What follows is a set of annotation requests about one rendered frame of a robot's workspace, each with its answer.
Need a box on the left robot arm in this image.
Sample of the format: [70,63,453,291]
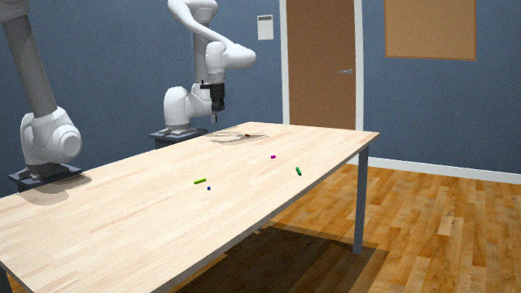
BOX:
[159,0,256,136]

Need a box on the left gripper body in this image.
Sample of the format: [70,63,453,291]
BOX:
[199,72,225,112]

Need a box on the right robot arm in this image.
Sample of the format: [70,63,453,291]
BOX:
[0,0,82,181]

